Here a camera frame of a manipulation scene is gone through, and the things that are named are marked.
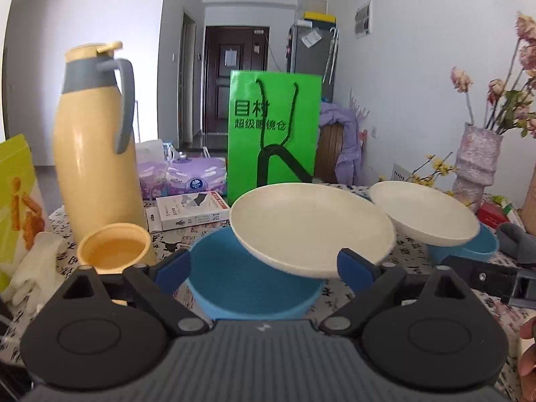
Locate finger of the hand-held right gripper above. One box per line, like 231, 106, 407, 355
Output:
442, 255, 520, 303

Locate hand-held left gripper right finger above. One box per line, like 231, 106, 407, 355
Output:
318, 248, 465, 336

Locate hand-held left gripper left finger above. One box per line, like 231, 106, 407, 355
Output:
63, 250, 212, 336

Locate blue bowl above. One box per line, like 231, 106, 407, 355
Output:
426, 223, 500, 265
185, 227, 326, 321

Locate cream plate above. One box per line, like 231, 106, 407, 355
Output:
229, 182, 396, 280
369, 181, 481, 248

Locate person's right hand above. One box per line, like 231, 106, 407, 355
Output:
518, 317, 536, 380

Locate grey cloth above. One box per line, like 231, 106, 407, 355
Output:
495, 222, 536, 265

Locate white flat box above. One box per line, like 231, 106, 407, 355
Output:
156, 190, 232, 232

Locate red packet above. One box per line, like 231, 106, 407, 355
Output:
477, 201, 524, 231

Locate yellow cup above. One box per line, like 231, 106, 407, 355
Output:
76, 223, 156, 277

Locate purple tissue pack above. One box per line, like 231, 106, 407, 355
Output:
138, 156, 229, 201

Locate pink textured vase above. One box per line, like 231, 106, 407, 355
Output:
452, 122, 504, 214

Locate yellow flower sprigs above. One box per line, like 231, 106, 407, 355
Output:
408, 151, 461, 187

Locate wooden chair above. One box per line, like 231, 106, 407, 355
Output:
314, 123, 348, 183

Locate white plastic bag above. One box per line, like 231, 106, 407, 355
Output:
135, 138, 169, 164

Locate white glove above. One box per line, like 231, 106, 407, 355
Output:
0, 231, 68, 306

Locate purple jacket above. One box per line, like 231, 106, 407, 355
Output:
319, 101, 364, 186

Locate green paper bag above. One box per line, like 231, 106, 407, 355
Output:
226, 70, 322, 202

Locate yellow thermos jug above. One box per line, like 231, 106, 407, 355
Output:
52, 41, 158, 264

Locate dark brown door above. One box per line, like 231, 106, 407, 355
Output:
204, 26, 269, 137

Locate dried pink flowers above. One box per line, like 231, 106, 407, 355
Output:
450, 10, 536, 139

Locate grey refrigerator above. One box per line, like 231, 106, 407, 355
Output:
287, 23, 338, 103

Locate white hooked rod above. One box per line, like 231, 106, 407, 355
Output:
326, 26, 341, 85

